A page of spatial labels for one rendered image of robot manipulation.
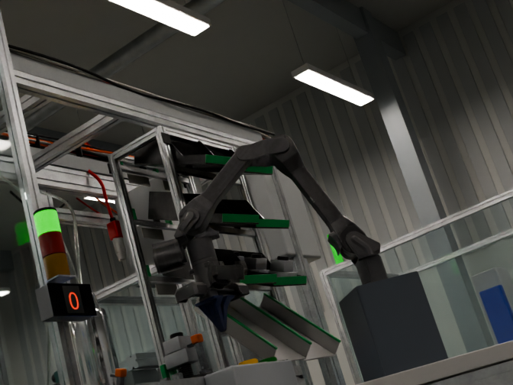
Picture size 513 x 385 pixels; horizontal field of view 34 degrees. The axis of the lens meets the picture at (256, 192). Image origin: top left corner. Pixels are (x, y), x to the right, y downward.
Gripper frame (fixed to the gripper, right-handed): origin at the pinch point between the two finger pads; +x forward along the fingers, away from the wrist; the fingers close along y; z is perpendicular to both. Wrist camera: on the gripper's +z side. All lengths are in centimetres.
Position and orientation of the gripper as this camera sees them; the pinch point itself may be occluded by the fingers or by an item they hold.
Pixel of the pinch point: (219, 315)
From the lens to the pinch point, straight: 179.3
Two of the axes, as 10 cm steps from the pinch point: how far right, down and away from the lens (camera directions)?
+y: 5.8, 1.0, 8.1
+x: 2.8, 9.1, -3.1
